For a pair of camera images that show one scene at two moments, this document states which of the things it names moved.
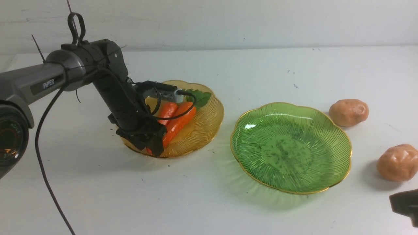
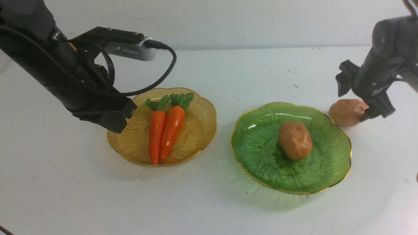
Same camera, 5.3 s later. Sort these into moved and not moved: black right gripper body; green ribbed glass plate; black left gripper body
Moved: black left gripper body; black right gripper body
Not moved: green ribbed glass plate
